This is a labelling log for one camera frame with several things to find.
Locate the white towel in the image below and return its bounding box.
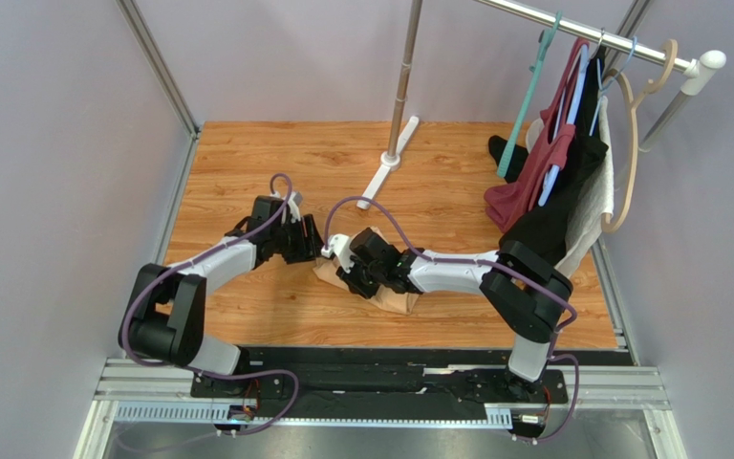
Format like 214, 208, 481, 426
554, 97, 615, 277

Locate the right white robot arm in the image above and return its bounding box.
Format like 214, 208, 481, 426
321, 229, 573, 383

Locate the metal clothes rack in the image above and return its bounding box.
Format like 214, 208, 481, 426
356, 0, 727, 209

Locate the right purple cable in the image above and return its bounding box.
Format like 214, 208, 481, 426
322, 195, 581, 445

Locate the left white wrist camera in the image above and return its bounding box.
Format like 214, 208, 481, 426
269, 191, 303, 225

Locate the beige wooden hanger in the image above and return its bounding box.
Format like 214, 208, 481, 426
601, 38, 679, 233

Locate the teal plastic hanger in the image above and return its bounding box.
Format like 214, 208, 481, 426
496, 11, 563, 178

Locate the aluminium frame post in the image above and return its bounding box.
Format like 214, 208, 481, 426
116, 0, 201, 140

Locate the light blue hanger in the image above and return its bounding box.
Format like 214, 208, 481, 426
537, 42, 613, 207

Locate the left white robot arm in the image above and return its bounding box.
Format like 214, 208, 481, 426
118, 191, 322, 379

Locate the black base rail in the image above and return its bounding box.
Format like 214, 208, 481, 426
131, 343, 636, 422

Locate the black garment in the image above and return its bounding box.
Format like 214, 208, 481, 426
500, 76, 605, 265

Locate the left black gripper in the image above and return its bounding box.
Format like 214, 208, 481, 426
270, 213, 328, 265

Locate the maroon shirt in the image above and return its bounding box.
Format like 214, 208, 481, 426
484, 38, 591, 232

